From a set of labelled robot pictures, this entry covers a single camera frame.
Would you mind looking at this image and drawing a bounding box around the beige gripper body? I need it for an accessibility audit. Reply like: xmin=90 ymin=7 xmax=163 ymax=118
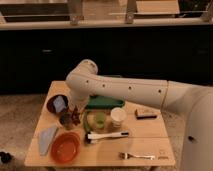
xmin=68 ymin=91 xmax=88 ymax=111

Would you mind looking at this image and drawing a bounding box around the dark purple grape bunch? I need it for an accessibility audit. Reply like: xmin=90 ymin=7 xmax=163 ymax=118
xmin=71 ymin=107 xmax=80 ymax=125

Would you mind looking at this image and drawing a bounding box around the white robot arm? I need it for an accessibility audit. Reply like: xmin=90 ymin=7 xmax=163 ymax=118
xmin=66 ymin=59 xmax=213 ymax=171

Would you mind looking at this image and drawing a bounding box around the red plastic bowl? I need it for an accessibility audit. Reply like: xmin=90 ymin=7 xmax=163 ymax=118
xmin=50 ymin=132 xmax=80 ymax=164

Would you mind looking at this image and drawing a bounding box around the blue grey sponge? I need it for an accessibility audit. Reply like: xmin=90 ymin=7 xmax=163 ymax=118
xmin=53 ymin=96 xmax=66 ymax=113

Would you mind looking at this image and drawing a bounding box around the green plastic tray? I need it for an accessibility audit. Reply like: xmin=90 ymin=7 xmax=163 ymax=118
xmin=86 ymin=93 xmax=125 ymax=109

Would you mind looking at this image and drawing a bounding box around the small metal cup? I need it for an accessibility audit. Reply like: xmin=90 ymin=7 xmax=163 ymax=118
xmin=59 ymin=113 xmax=73 ymax=130

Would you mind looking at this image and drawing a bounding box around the green cucumber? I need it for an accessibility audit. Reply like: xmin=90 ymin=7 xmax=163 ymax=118
xmin=83 ymin=111 xmax=92 ymax=133

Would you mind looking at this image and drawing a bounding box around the light green cup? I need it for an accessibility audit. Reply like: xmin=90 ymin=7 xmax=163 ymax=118
xmin=94 ymin=112 xmax=106 ymax=129

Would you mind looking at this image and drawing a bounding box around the white paper cup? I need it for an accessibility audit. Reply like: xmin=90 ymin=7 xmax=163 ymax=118
xmin=110 ymin=107 xmax=127 ymax=127

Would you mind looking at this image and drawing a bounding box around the black wooden block brush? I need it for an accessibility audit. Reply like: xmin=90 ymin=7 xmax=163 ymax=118
xmin=135 ymin=109 xmax=157 ymax=120

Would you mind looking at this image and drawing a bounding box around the black object on floor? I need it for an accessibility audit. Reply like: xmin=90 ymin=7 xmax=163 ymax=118
xmin=0 ymin=151 xmax=12 ymax=164

